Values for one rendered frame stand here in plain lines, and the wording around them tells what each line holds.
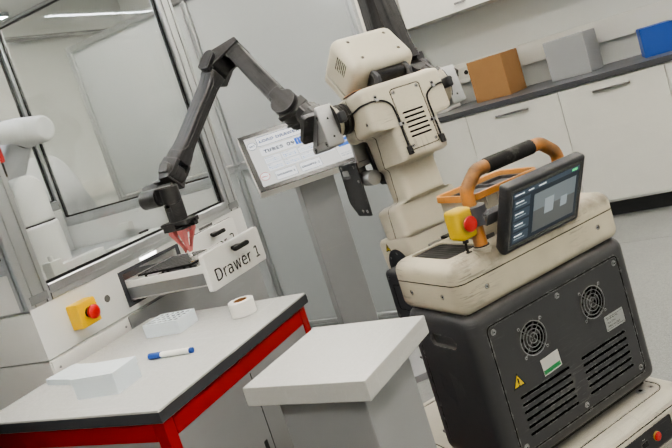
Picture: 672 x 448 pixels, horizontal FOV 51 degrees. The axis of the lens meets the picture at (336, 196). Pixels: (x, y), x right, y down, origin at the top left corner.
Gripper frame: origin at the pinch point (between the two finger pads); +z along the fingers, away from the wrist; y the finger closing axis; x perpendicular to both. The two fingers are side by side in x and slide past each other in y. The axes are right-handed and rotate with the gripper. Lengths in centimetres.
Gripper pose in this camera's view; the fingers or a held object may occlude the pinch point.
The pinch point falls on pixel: (188, 249)
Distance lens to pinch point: 215.9
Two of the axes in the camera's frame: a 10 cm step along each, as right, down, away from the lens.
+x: -4.3, 2.5, -8.7
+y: -8.6, 1.9, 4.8
